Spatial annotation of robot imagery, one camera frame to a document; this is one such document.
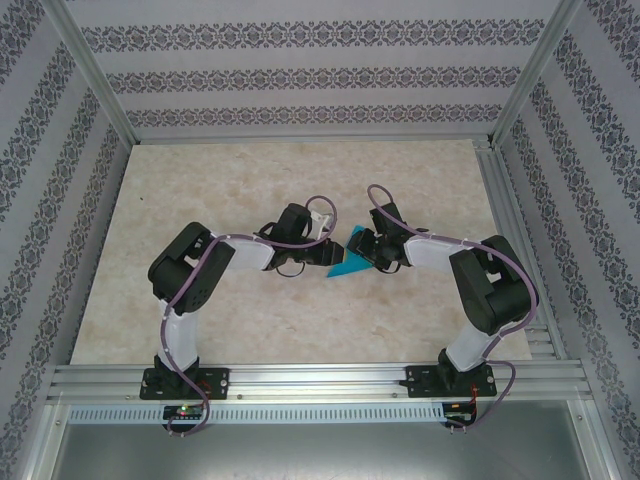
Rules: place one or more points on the blue paper sheet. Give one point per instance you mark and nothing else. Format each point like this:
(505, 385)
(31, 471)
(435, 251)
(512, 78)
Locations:
(350, 267)

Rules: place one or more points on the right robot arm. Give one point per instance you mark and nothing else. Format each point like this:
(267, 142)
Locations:
(490, 295)

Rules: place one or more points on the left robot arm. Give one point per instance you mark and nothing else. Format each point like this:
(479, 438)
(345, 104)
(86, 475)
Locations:
(190, 270)

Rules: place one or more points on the grey metal sheet shelf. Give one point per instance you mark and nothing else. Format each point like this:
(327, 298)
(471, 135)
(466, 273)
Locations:
(320, 455)

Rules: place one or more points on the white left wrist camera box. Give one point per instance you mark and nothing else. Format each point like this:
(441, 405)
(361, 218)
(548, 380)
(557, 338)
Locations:
(320, 218)

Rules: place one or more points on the thin aluminium cross rail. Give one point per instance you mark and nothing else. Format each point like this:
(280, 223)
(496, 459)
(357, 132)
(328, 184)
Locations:
(310, 138)

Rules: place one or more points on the long aluminium mounting rail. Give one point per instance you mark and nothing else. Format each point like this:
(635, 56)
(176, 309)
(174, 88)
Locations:
(320, 380)

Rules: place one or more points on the aluminium side rail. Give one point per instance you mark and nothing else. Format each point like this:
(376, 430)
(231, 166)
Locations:
(492, 175)

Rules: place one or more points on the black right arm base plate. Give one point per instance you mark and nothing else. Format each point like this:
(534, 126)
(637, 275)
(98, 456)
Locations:
(420, 382)

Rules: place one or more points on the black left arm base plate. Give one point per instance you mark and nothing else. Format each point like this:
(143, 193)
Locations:
(217, 382)

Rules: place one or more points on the aluminium frame post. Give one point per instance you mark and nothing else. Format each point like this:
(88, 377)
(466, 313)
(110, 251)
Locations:
(90, 65)
(537, 70)

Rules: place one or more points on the aluminium frame beam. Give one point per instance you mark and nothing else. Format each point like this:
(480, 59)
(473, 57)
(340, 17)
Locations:
(47, 430)
(592, 435)

